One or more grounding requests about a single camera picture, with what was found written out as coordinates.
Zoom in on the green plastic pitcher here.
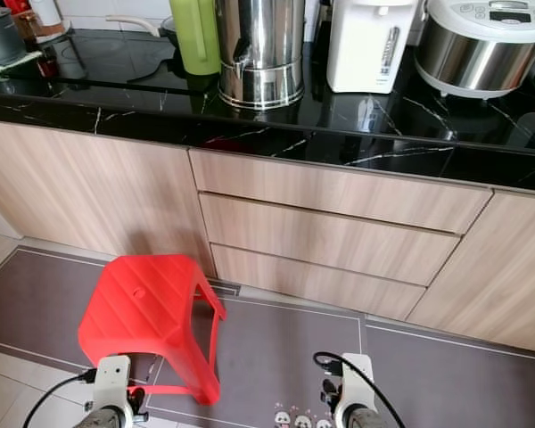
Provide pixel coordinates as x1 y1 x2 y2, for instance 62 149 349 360
169 0 222 77

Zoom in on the black pan white handle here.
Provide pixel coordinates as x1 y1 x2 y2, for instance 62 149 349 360
105 15 177 45

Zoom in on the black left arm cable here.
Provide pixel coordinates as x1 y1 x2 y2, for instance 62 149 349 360
22 368 99 428

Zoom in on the red plastic stool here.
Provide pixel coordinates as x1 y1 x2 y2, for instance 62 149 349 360
78 253 227 407

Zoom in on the white bottle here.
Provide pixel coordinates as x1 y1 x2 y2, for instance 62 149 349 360
29 0 66 32

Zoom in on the grey cooking pot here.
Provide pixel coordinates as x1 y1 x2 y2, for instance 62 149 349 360
0 7 28 70

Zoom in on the stainless steel water urn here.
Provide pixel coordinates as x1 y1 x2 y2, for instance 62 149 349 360
215 0 307 111

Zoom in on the silver white rice cooker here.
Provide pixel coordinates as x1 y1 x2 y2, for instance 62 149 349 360
415 0 535 99

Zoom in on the white electric thermo pot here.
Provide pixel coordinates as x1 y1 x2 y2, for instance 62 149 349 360
326 0 424 95

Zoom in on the grey kitchen floor mat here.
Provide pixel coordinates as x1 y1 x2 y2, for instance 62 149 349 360
0 247 365 428
358 319 535 428

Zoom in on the brown glass jar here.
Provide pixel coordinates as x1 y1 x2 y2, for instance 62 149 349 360
13 11 50 45

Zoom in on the black glass cooktop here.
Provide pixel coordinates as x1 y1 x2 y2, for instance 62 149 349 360
27 31 219 90

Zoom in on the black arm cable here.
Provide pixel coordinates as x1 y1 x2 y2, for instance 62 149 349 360
312 351 407 428
22 368 99 428

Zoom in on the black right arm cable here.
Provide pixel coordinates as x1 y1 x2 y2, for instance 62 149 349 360
312 351 407 428

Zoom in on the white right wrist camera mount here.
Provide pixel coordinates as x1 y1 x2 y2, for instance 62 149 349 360
339 353 377 420

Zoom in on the pale green cloth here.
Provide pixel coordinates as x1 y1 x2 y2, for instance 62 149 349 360
0 51 42 81

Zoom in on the light wood cabinet door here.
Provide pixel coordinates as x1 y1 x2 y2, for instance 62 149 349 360
0 120 215 277
406 190 535 355

